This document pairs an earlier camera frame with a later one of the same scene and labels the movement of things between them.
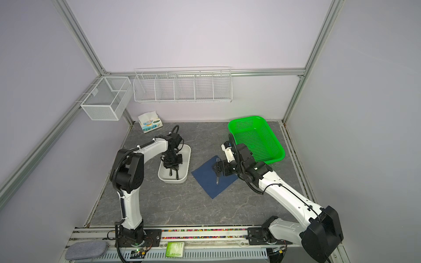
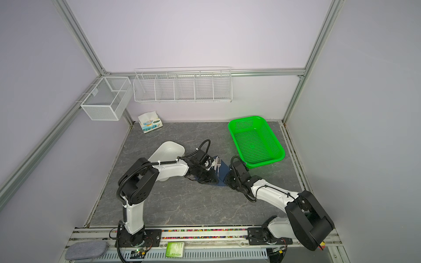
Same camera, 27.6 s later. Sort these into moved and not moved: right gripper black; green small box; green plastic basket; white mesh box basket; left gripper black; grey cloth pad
Moved: left gripper black; right gripper black
Not moved: grey cloth pad; green small box; green plastic basket; white mesh box basket
